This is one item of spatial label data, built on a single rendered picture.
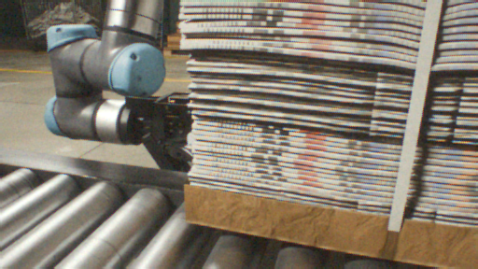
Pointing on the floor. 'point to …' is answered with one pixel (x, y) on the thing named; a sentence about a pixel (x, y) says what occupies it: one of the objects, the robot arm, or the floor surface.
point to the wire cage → (66, 16)
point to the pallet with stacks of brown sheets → (174, 44)
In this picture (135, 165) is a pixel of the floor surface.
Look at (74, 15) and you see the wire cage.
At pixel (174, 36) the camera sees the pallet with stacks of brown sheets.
